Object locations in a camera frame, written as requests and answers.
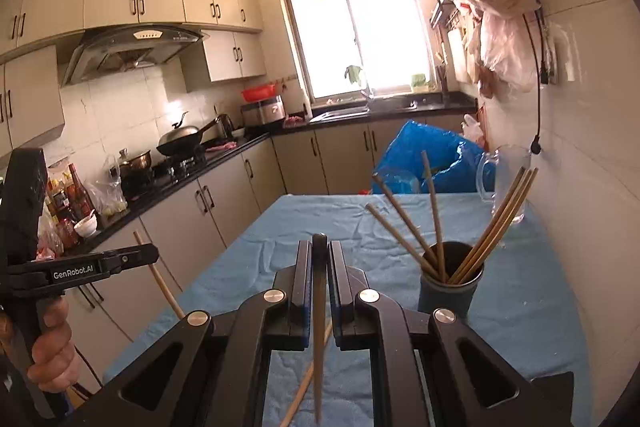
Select upper kitchen cabinets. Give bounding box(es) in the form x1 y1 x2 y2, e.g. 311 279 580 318
1 0 266 164

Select sink faucet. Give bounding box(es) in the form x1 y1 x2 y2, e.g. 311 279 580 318
344 65 374 106

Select black wok with handle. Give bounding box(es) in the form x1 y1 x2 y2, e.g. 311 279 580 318
156 112 218 157

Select kitchen window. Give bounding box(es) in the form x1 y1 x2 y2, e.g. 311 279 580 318
283 0 438 103

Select blue plastic bag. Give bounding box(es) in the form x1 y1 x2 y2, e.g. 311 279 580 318
374 120 485 194

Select bamboo chopstick seven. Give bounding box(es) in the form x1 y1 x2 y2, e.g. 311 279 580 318
421 150 448 283

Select clear glass mug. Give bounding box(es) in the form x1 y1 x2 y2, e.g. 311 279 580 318
475 145 530 216

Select white bowl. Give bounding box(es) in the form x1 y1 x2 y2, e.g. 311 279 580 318
74 210 98 239

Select black power plug cable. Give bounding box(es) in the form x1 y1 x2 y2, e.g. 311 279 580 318
522 8 549 156

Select steel cooking pot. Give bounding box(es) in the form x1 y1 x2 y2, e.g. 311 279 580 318
118 148 153 199

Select bamboo chopstick four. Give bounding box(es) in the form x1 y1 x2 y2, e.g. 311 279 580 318
449 168 538 285

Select range hood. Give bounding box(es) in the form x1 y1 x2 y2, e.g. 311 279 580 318
61 23 204 87

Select person left hand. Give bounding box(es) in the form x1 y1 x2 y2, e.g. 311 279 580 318
27 297 80 393

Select bamboo chopstick two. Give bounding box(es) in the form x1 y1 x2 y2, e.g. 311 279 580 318
366 204 437 277

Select translucent pink plastic bag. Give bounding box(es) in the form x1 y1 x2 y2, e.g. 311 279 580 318
480 12 541 92

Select bamboo chopstick three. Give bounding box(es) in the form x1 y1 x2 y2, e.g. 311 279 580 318
448 167 528 285

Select electric kettle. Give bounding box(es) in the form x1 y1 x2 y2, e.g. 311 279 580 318
214 114 234 140

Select bamboo chopstick six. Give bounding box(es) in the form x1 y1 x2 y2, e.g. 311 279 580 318
311 234 329 425

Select bamboo chopstick five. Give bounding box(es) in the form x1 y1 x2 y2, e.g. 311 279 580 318
149 263 186 320

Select bamboo chopstick eight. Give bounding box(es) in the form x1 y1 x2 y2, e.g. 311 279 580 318
280 361 316 427

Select blue table cloth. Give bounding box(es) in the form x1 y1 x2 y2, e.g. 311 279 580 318
102 192 594 427

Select lower kitchen cabinets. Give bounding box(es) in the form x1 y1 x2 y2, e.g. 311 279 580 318
60 108 478 393

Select dark grey utensil holder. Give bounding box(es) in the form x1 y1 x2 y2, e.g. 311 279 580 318
418 241 484 320

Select bamboo chopstick one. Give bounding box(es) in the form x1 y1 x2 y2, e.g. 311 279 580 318
372 172 439 268

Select kitchen cabinets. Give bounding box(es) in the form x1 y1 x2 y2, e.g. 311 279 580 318
1 0 266 164
60 108 478 393

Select red plastic basin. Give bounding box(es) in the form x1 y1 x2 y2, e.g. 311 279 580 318
242 83 278 103

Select sauce bottles group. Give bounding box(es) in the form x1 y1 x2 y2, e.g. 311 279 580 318
40 157 96 256

